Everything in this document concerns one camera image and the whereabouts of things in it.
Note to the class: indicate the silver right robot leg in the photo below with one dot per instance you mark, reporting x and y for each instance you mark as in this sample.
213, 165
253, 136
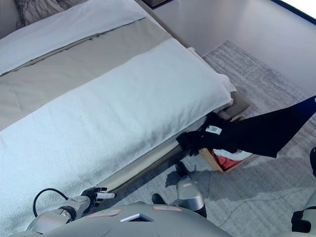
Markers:
190, 192

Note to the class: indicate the black garment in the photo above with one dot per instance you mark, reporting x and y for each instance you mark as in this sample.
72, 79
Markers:
259, 133

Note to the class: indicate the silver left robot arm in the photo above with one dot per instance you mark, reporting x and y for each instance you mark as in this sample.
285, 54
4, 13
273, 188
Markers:
61, 212

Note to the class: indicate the red garment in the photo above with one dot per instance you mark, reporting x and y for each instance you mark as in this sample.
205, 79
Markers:
225, 161

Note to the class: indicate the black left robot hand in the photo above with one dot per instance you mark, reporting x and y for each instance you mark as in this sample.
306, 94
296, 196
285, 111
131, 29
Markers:
92, 195

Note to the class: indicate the grey robot torso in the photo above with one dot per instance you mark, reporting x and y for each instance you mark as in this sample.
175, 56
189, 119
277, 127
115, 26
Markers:
138, 224

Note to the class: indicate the grey patterned pillow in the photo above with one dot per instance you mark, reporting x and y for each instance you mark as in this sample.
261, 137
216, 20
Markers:
37, 12

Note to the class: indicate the beige duvet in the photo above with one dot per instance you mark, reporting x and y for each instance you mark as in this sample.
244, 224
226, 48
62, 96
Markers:
74, 66

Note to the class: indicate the bed with brown frame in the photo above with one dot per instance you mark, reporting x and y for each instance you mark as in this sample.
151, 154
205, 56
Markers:
98, 86

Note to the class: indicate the wicker laundry basket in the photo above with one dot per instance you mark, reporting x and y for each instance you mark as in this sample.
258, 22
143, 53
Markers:
212, 161

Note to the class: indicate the white terry blanket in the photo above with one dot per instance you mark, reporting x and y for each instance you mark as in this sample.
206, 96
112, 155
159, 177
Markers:
98, 123

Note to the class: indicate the white bed sheet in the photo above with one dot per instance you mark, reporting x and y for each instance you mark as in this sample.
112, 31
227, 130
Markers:
61, 32

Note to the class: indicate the dark brown nightstand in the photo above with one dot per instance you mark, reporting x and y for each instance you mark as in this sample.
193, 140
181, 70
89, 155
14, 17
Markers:
158, 2

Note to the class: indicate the white printed garment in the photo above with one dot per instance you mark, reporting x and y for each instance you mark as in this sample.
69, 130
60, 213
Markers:
237, 156

